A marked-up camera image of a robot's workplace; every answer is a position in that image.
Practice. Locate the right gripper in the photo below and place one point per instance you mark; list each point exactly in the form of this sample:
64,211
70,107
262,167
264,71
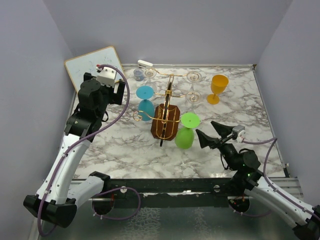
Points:
223,130

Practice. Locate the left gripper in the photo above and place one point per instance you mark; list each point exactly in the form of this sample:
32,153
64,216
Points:
115,98

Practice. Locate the blue plastic goblet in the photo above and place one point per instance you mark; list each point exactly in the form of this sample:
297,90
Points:
146,108

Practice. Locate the green plastic goblet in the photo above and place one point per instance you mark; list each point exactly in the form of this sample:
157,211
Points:
185,136

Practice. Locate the clear wine glass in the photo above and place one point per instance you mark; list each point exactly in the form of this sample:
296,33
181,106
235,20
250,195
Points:
149,75
192,100
194,77

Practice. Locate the orange plastic goblet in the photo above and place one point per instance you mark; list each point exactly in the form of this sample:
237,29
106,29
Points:
218,85

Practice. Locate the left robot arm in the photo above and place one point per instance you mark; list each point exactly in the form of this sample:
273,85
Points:
54,201

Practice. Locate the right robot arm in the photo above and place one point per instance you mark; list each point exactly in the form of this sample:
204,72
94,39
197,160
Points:
303,218

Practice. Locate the small blue cup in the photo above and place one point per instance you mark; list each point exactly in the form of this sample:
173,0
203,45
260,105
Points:
138,74

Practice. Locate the white eraser block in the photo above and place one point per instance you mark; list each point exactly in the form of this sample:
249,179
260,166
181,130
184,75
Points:
144,64

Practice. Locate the small whiteboard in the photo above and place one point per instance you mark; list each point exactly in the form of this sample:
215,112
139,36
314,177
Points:
86,63

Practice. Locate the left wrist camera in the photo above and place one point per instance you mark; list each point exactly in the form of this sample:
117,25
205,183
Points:
107,75

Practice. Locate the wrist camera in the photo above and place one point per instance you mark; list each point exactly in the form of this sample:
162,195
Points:
107,75
237,133

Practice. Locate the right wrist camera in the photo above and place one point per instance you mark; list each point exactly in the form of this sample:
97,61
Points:
237,133

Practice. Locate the gold wire wine glass rack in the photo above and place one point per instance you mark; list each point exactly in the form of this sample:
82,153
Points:
167,117

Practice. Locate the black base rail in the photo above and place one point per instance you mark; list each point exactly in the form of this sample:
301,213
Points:
171,192

